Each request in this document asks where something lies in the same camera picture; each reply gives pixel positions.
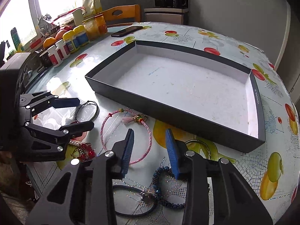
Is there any red apple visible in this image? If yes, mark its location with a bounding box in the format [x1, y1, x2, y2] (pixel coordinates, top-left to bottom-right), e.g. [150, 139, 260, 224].
[55, 29, 68, 41]

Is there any black smartphone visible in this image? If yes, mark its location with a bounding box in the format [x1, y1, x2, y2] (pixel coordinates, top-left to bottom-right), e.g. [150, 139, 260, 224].
[111, 26, 143, 38]

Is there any silver black bangle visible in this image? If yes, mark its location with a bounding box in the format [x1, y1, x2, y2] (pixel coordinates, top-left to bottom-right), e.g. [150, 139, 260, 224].
[74, 100, 100, 123]

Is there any fruit pattern tablecloth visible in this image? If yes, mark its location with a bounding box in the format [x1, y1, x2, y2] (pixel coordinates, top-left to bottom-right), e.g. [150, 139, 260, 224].
[31, 22, 299, 224]

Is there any thin dark hoop bangle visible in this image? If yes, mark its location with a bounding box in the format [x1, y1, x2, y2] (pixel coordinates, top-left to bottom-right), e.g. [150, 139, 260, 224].
[185, 139, 211, 160]

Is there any amber honey jar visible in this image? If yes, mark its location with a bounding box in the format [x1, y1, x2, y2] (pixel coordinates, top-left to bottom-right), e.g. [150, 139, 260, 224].
[82, 14, 108, 41]

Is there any black water dispenser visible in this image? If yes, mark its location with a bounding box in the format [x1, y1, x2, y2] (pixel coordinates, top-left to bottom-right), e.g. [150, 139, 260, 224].
[144, 0, 189, 25]

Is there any yellow snack bag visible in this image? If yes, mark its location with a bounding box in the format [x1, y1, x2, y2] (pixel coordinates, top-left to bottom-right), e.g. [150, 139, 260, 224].
[82, 0, 103, 18]

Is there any pearl bar hair clip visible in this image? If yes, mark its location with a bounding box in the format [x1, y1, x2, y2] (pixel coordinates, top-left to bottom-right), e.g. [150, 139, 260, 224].
[69, 140, 84, 147]

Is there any wooden chair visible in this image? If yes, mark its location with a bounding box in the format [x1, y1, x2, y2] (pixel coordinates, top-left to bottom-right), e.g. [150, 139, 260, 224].
[101, 4, 141, 27]

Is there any blue bead bracelet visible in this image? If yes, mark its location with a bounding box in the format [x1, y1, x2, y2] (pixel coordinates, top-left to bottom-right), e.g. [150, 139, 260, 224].
[149, 165, 188, 210]

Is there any white red pill bottle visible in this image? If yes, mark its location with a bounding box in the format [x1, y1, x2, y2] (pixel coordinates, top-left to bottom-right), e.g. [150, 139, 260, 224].
[47, 45, 63, 68]
[55, 39, 70, 60]

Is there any yellow cap blue bottle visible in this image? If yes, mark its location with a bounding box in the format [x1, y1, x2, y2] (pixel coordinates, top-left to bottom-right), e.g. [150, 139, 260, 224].
[73, 25, 89, 47]
[63, 30, 80, 53]

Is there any orange fruit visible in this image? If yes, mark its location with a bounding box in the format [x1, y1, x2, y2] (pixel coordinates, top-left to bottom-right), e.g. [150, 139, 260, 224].
[43, 37, 56, 49]

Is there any black shallow cardboard box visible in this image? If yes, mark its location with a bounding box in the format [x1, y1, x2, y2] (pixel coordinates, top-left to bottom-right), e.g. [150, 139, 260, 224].
[86, 40, 266, 153]

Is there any pink cord bracelet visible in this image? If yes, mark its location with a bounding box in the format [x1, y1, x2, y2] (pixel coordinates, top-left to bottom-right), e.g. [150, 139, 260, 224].
[100, 108, 153, 165]

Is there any red bead brooch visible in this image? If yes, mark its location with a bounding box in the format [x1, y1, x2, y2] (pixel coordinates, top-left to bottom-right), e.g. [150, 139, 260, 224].
[71, 143, 96, 162]

